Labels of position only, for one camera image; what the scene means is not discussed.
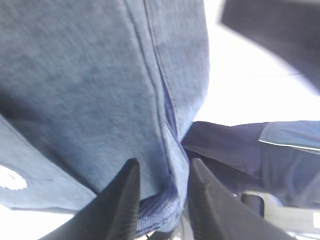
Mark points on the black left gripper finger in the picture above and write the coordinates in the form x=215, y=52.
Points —
x=112, y=215

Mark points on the dark blue lunch bag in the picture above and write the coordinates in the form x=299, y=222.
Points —
x=86, y=85

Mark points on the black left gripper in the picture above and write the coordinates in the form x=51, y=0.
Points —
x=215, y=214

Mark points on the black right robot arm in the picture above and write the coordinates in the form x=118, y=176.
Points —
x=289, y=29

